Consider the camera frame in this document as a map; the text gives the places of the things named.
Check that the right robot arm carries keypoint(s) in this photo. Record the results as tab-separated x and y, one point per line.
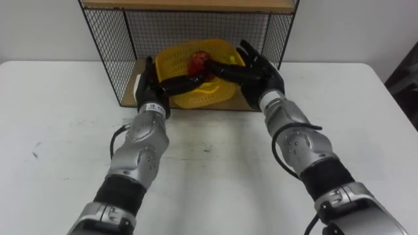
313	153

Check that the white table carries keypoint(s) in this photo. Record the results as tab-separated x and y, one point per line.
209	163

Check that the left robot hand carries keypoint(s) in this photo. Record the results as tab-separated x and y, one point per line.
151	91

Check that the yellow plastic basket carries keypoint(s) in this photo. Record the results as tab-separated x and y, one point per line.
183	62

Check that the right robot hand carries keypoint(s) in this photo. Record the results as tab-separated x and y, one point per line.
261	78

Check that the red soft toy fruit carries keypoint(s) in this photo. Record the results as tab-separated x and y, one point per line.
198	62

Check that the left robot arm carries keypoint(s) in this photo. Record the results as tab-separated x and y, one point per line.
137	160

